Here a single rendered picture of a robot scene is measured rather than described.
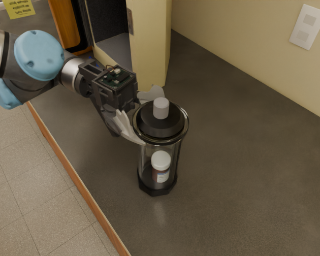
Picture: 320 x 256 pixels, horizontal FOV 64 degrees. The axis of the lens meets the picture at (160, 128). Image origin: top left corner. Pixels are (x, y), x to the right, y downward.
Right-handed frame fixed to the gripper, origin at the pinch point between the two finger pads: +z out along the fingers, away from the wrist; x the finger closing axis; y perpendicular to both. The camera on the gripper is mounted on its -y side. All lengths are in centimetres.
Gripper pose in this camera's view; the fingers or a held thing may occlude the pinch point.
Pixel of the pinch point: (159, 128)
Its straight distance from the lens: 50.5
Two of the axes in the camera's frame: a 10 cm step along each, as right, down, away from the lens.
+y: 0.1, -6.7, -7.4
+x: 6.0, -5.9, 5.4
